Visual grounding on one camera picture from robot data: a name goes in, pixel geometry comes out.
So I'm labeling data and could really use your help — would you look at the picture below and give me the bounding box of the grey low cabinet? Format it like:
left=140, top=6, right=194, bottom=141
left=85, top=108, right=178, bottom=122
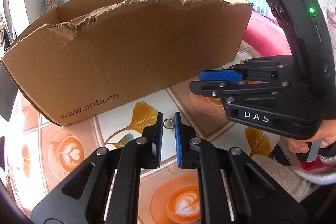
left=0, top=65, right=18, bottom=121

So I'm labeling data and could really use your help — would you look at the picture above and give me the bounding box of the operator right hand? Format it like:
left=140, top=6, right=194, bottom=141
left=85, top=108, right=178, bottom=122
left=286, top=119, right=336, bottom=153

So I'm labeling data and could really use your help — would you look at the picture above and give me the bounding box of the brown cardboard box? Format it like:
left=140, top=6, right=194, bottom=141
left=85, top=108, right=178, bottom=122
left=1, top=0, right=252, bottom=126

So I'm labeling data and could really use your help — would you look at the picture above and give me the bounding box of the gold ring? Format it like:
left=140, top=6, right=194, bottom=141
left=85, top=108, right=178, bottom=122
left=163, top=118, right=176, bottom=130

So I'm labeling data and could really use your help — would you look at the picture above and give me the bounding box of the pink floral bed quilt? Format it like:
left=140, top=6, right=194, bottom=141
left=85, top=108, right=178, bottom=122
left=243, top=11, right=291, bottom=56

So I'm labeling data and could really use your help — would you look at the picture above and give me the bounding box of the pink fluffy towel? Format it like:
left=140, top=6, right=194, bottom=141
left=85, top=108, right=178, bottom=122
left=261, top=156, right=335, bottom=202

